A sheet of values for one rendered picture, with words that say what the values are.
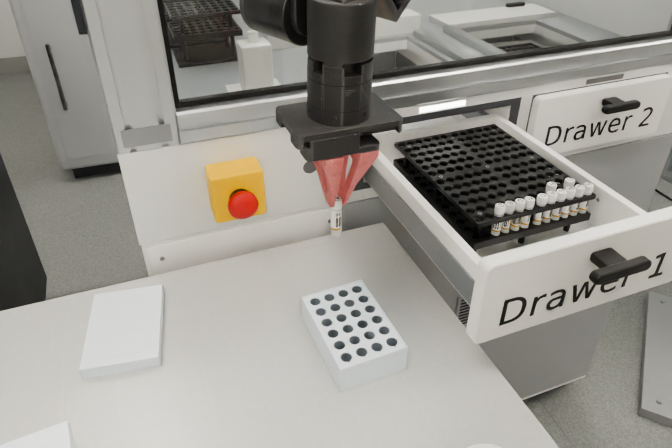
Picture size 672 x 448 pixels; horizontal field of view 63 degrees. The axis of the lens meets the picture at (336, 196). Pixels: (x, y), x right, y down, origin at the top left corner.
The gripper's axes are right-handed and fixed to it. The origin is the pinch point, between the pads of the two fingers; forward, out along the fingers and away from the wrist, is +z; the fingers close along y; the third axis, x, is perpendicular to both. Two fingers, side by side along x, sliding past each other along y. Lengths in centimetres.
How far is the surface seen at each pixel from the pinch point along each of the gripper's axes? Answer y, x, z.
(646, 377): -102, -15, 94
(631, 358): -106, -23, 97
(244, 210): 5.8, -16.4, 11.3
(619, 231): -28.5, 10.7, 4.5
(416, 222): -14.2, -6.3, 11.4
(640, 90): -66, -20, 6
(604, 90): -57, -20, 5
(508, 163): -30.3, -9.7, 7.8
